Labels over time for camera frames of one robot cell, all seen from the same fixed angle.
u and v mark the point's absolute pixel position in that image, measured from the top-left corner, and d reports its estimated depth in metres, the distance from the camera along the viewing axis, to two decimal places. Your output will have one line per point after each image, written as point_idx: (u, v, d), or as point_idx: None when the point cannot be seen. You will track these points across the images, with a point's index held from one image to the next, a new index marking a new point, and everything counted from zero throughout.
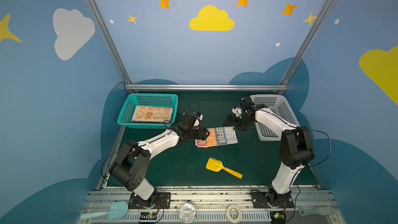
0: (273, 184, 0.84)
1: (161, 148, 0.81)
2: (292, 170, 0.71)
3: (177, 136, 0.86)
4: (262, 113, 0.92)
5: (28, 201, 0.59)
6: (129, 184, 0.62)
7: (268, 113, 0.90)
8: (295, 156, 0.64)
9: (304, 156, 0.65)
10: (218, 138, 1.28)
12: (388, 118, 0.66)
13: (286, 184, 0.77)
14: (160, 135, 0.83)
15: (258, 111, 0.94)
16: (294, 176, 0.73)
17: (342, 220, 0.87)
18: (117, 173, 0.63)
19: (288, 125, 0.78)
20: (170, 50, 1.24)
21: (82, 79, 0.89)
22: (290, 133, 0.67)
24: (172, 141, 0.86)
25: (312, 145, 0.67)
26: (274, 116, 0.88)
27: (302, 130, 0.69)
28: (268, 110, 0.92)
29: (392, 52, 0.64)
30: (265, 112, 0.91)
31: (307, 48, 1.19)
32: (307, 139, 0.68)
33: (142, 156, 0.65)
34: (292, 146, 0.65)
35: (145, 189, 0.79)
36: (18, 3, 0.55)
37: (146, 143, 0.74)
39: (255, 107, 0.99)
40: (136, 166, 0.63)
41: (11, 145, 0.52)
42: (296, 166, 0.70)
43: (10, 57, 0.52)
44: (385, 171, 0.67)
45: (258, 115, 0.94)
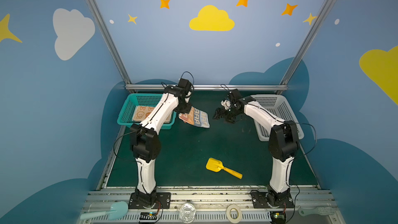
0: (271, 184, 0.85)
1: (166, 113, 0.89)
2: (283, 164, 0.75)
3: (175, 97, 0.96)
4: (251, 107, 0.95)
5: (28, 201, 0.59)
6: (151, 155, 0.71)
7: (256, 108, 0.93)
8: (283, 150, 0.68)
9: (291, 149, 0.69)
10: (195, 120, 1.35)
12: (389, 117, 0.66)
13: (282, 181, 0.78)
14: (159, 104, 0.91)
15: (247, 104, 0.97)
16: (286, 170, 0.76)
17: (342, 220, 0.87)
18: (138, 150, 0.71)
19: (276, 121, 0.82)
20: (170, 50, 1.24)
21: (82, 79, 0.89)
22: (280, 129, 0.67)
24: (173, 102, 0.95)
25: (298, 137, 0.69)
26: (262, 109, 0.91)
27: (289, 125, 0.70)
28: (256, 103, 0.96)
29: (392, 52, 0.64)
30: (254, 106, 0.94)
31: (307, 48, 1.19)
32: (295, 134, 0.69)
33: (151, 135, 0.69)
34: (282, 141, 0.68)
35: (151, 180, 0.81)
36: (18, 4, 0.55)
37: (149, 121, 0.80)
39: (243, 100, 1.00)
40: (150, 143, 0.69)
41: (11, 146, 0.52)
42: (286, 158, 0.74)
43: (10, 57, 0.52)
44: (385, 171, 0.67)
45: (247, 109, 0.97)
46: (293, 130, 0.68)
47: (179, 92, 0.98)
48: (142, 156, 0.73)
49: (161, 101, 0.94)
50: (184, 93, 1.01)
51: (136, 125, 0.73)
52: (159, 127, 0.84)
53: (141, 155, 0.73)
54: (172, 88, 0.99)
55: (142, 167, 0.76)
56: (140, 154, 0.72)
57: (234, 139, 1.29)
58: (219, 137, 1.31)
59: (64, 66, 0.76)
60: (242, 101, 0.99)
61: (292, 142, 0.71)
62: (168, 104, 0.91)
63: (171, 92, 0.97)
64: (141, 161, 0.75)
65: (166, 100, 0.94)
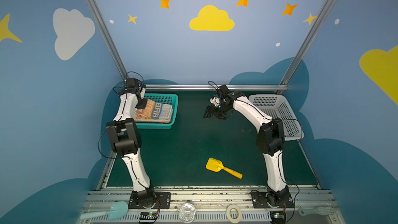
0: (269, 184, 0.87)
1: (131, 107, 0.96)
2: (273, 158, 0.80)
3: (133, 94, 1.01)
4: (239, 103, 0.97)
5: (28, 201, 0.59)
6: (137, 144, 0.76)
7: (245, 104, 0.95)
8: (270, 144, 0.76)
9: (276, 144, 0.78)
10: (154, 113, 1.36)
12: (389, 117, 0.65)
13: (277, 177, 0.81)
14: (123, 102, 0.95)
15: (236, 101, 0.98)
16: (277, 165, 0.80)
17: (342, 220, 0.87)
18: (123, 145, 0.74)
19: (265, 118, 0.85)
20: (170, 50, 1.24)
21: (82, 79, 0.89)
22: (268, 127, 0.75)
24: (134, 97, 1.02)
25: (283, 133, 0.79)
26: (251, 106, 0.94)
27: (276, 123, 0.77)
28: (246, 100, 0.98)
29: (391, 52, 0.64)
30: (243, 102, 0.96)
31: (307, 49, 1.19)
32: (280, 129, 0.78)
33: (130, 123, 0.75)
34: (268, 138, 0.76)
35: (144, 174, 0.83)
36: (18, 4, 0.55)
37: (121, 115, 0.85)
39: (232, 95, 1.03)
40: (132, 131, 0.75)
41: (11, 146, 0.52)
42: (275, 153, 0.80)
43: (11, 57, 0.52)
44: (385, 171, 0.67)
45: (237, 105, 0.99)
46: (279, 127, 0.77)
47: (134, 92, 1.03)
48: (129, 150, 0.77)
49: (123, 98, 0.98)
50: (138, 90, 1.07)
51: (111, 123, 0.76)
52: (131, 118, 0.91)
53: (126, 150, 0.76)
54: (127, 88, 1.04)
55: (132, 160, 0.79)
56: (125, 148, 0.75)
57: (235, 139, 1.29)
58: (219, 137, 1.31)
59: (64, 66, 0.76)
60: (231, 97, 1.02)
61: (278, 137, 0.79)
62: (132, 98, 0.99)
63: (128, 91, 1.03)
64: (129, 156, 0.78)
65: (127, 97, 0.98)
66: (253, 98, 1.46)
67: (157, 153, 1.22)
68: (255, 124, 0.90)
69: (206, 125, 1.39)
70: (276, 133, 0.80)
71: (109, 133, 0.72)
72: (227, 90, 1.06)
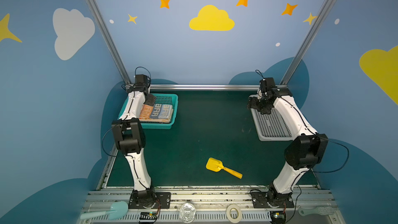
0: (275, 184, 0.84)
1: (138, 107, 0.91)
2: (294, 171, 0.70)
3: (141, 92, 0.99)
4: (282, 102, 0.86)
5: (28, 201, 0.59)
6: (140, 144, 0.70)
7: (289, 106, 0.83)
8: (300, 159, 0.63)
9: (308, 162, 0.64)
10: (153, 113, 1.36)
12: (389, 117, 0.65)
13: (287, 184, 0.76)
14: (129, 101, 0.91)
15: (280, 99, 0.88)
16: (296, 177, 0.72)
17: (342, 220, 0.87)
18: (126, 144, 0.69)
19: (306, 129, 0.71)
20: (170, 50, 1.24)
21: (82, 79, 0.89)
22: (307, 141, 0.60)
24: (142, 96, 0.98)
25: (323, 154, 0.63)
26: (295, 110, 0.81)
27: (320, 140, 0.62)
28: (292, 103, 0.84)
29: (391, 53, 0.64)
30: (287, 104, 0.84)
31: (307, 48, 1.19)
32: (321, 149, 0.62)
33: (135, 122, 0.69)
34: (302, 152, 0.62)
35: (145, 174, 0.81)
36: (18, 4, 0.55)
37: (127, 114, 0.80)
39: (278, 90, 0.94)
40: (137, 131, 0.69)
41: (11, 146, 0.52)
42: (300, 168, 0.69)
43: (11, 57, 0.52)
44: (385, 171, 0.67)
45: (279, 102, 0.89)
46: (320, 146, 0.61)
47: (142, 89, 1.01)
48: (132, 150, 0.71)
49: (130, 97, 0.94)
50: (146, 88, 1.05)
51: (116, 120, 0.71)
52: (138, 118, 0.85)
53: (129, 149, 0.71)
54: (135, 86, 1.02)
55: (134, 160, 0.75)
56: (128, 148, 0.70)
57: (235, 139, 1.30)
58: (219, 137, 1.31)
59: (64, 66, 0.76)
60: (274, 92, 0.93)
61: (313, 154, 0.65)
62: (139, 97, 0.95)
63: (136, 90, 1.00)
64: (131, 155, 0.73)
65: (134, 95, 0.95)
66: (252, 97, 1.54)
67: (157, 153, 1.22)
68: (290, 127, 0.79)
69: (206, 125, 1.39)
70: (313, 150, 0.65)
71: (113, 130, 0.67)
72: (272, 84, 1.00)
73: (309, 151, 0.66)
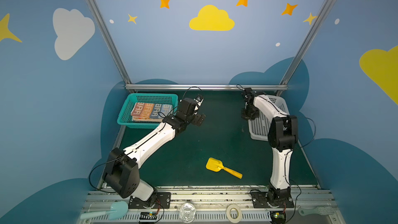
0: (271, 181, 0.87)
1: (154, 145, 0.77)
2: (281, 155, 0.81)
3: (172, 130, 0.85)
4: (259, 99, 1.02)
5: (28, 201, 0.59)
6: (123, 193, 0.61)
7: (264, 100, 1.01)
8: (280, 139, 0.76)
9: (288, 141, 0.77)
10: (153, 112, 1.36)
12: (389, 117, 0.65)
13: (280, 174, 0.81)
14: (152, 134, 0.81)
15: (257, 97, 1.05)
16: (282, 162, 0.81)
17: (342, 220, 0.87)
18: (112, 181, 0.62)
19: (280, 112, 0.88)
20: (170, 50, 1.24)
21: (82, 79, 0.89)
22: (281, 121, 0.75)
24: (169, 134, 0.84)
25: (297, 131, 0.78)
26: (269, 102, 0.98)
27: (290, 120, 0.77)
28: (265, 97, 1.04)
29: (391, 52, 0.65)
30: (263, 99, 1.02)
31: (307, 48, 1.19)
32: (293, 127, 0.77)
33: (129, 168, 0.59)
34: (280, 132, 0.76)
35: (143, 191, 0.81)
36: (18, 4, 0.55)
37: (134, 150, 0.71)
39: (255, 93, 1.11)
40: (126, 178, 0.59)
41: (11, 145, 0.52)
42: (284, 150, 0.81)
43: (11, 56, 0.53)
44: (385, 171, 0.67)
45: (256, 101, 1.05)
46: (292, 124, 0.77)
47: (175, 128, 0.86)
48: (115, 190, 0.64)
49: (156, 129, 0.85)
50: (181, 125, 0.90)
51: (118, 150, 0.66)
52: (144, 159, 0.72)
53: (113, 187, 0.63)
54: (172, 118, 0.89)
55: None
56: (112, 186, 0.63)
57: (235, 139, 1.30)
58: (219, 137, 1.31)
59: (63, 66, 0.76)
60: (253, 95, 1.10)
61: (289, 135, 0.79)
62: (162, 135, 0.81)
63: (169, 122, 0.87)
64: None
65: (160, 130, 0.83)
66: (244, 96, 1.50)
67: (157, 153, 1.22)
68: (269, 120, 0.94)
69: (206, 125, 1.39)
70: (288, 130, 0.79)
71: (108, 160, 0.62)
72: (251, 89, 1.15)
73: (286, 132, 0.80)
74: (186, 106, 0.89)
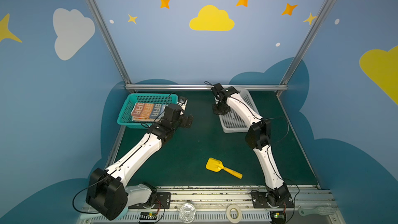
0: (267, 183, 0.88)
1: (139, 160, 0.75)
2: (262, 153, 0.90)
3: (157, 140, 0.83)
4: (232, 101, 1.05)
5: (28, 201, 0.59)
6: (110, 213, 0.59)
7: (238, 101, 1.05)
8: (257, 141, 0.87)
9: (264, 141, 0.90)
10: (153, 112, 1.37)
12: (389, 117, 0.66)
13: (270, 172, 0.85)
14: (136, 148, 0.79)
15: (229, 98, 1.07)
16: (267, 159, 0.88)
17: (342, 220, 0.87)
18: (97, 204, 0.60)
19: (255, 117, 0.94)
20: (170, 50, 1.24)
21: (82, 79, 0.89)
22: (257, 127, 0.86)
24: (155, 145, 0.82)
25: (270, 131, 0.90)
26: (243, 104, 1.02)
27: (265, 123, 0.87)
28: (238, 97, 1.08)
29: (391, 52, 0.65)
30: (236, 100, 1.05)
31: (307, 48, 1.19)
32: (267, 128, 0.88)
33: (113, 188, 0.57)
34: (256, 136, 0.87)
35: (140, 196, 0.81)
36: (19, 4, 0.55)
37: (118, 168, 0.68)
39: (227, 92, 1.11)
40: (110, 198, 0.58)
41: (11, 145, 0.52)
42: (263, 147, 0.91)
43: (11, 56, 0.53)
44: (385, 171, 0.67)
45: (230, 102, 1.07)
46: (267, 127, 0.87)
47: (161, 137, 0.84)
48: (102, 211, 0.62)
49: (140, 143, 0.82)
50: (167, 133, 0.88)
51: (100, 170, 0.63)
52: (130, 177, 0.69)
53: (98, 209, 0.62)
54: (157, 127, 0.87)
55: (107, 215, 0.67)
56: (97, 209, 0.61)
57: (235, 139, 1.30)
58: (219, 137, 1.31)
59: (64, 66, 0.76)
60: (225, 93, 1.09)
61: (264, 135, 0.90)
62: (147, 148, 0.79)
63: (154, 132, 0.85)
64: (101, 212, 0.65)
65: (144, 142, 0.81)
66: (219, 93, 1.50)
67: (157, 153, 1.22)
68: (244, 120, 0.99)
69: (206, 125, 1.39)
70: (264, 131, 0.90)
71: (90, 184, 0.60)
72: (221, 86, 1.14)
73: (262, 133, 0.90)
74: (170, 113, 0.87)
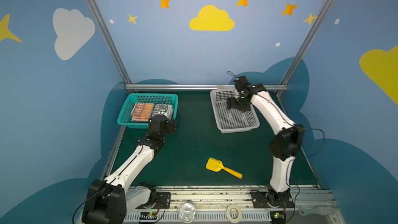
0: (271, 184, 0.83)
1: (136, 170, 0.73)
2: (283, 163, 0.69)
3: (150, 150, 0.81)
4: (258, 99, 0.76)
5: (28, 201, 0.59)
6: None
7: (266, 100, 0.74)
8: (284, 151, 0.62)
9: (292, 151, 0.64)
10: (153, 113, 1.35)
12: (390, 117, 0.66)
13: (282, 180, 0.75)
14: (131, 158, 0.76)
15: (254, 95, 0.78)
16: (287, 169, 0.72)
17: (342, 220, 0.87)
18: (96, 218, 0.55)
19: (286, 122, 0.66)
20: (170, 50, 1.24)
21: (82, 79, 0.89)
22: (288, 134, 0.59)
24: (148, 155, 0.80)
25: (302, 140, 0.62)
26: (273, 105, 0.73)
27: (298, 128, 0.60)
28: (266, 95, 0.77)
29: (391, 53, 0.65)
30: (264, 98, 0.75)
31: (307, 48, 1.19)
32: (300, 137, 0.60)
33: (115, 195, 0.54)
34: (284, 145, 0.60)
35: (139, 198, 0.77)
36: (18, 4, 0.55)
37: (116, 177, 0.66)
39: (253, 87, 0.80)
40: (112, 207, 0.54)
41: (11, 145, 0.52)
42: (287, 158, 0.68)
43: (12, 57, 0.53)
44: (385, 171, 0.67)
45: (253, 101, 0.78)
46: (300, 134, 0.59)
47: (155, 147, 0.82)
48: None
49: (134, 154, 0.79)
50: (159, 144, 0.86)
51: (98, 181, 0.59)
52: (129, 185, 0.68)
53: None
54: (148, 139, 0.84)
55: None
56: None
57: (234, 139, 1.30)
58: (219, 137, 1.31)
59: (64, 66, 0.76)
60: (250, 89, 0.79)
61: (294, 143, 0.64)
62: (143, 157, 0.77)
63: (146, 144, 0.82)
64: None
65: (139, 152, 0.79)
66: (214, 93, 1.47)
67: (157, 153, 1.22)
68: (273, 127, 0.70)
69: (206, 125, 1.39)
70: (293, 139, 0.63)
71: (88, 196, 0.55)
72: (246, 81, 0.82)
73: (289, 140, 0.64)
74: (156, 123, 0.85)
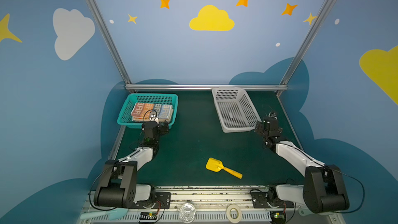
0: (278, 188, 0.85)
1: (142, 163, 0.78)
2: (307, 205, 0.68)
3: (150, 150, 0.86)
4: (283, 146, 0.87)
5: (28, 201, 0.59)
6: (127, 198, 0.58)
7: (290, 146, 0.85)
8: (323, 199, 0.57)
9: (335, 204, 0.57)
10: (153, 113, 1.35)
12: (390, 117, 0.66)
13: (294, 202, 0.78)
14: (136, 151, 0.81)
15: (280, 144, 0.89)
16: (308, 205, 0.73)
17: (342, 220, 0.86)
18: (109, 197, 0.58)
19: (313, 162, 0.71)
20: (170, 50, 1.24)
21: (82, 79, 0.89)
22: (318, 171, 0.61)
24: (149, 154, 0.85)
25: (343, 190, 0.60)
26: (297, 150, 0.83)
27: (331, 170, 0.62)
28: (290, 143, 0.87)
29: (391, 52, 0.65)
30: (287, 145, 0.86)
31: (307, 48, 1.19)
32: (336, 181, 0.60)
33: (130, 166, 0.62)
34: (320, 188, 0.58)
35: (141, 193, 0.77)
36: (18, 4, 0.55)
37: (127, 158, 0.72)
39: (276, 138, 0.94)
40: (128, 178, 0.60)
41: (11, 145, 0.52)
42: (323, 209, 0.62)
43: (12, 56, 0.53)
44: (385, 171, 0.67)
45: (279, 148, 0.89)
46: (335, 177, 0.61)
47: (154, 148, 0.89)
48: (113, 206, 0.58)
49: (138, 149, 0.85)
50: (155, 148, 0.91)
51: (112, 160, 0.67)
52: None
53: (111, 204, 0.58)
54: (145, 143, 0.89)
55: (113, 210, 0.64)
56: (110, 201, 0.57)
57: (234, 139, 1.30)
58: (219, 137, 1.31)
59: (64, 66, 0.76)
60: (274, 140, 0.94)
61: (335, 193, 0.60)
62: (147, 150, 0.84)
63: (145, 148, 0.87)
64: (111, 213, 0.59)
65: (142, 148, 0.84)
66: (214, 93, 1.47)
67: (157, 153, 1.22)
68: (302, 172, 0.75)
69: (206, 125, 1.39)
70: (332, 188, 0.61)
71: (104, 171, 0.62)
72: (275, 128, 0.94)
73: (329, 191, 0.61)
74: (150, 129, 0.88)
